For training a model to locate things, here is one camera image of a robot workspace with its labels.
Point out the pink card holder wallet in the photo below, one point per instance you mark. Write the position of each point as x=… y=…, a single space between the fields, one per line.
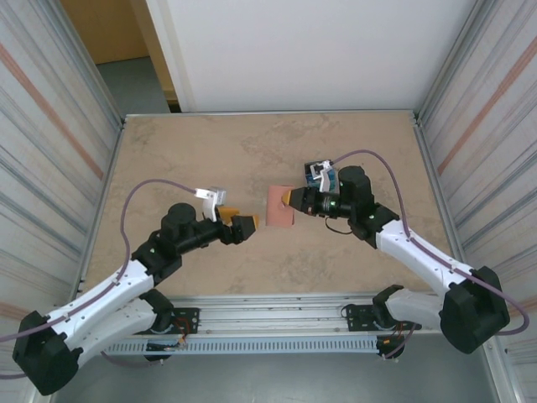
x=277 y=214

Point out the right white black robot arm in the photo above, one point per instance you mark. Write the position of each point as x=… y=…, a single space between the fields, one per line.
x=419 y=252

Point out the blue VIP card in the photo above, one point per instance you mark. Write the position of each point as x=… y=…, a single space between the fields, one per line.
x=310 y=182

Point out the wooden door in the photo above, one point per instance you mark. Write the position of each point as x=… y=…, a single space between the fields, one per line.
x=109 y=29

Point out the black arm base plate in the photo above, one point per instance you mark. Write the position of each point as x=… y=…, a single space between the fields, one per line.
x=356 y=312
x=186 y=315

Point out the aluminium mounting rail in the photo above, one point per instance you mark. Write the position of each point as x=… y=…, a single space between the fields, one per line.
x=272 y=312

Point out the aluminium frame post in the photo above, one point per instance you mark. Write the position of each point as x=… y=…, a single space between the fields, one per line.
x=449 y=63
x=89 y=63

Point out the translucent enclosure side panel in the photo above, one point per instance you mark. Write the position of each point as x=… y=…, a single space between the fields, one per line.
x=503 y=126
x=33 y=126

